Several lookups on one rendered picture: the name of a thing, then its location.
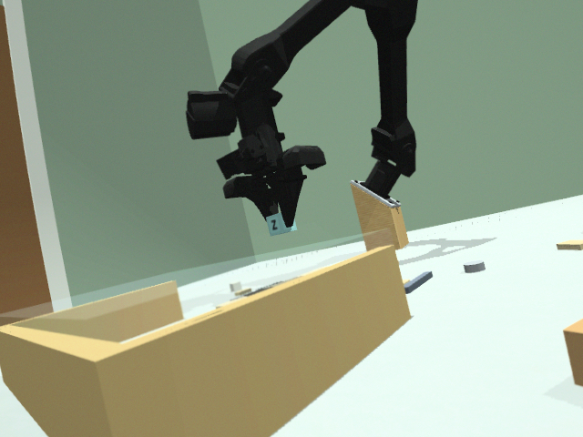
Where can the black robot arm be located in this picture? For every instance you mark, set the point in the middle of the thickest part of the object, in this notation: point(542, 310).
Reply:
point(246, 91)

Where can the teal cube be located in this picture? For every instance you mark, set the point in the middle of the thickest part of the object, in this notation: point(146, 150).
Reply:
point(277, 226)

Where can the grey short cylinder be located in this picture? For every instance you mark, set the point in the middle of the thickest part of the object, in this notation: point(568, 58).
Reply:
point(474, 266)

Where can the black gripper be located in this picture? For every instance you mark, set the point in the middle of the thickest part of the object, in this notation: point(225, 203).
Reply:
point(285, 184)

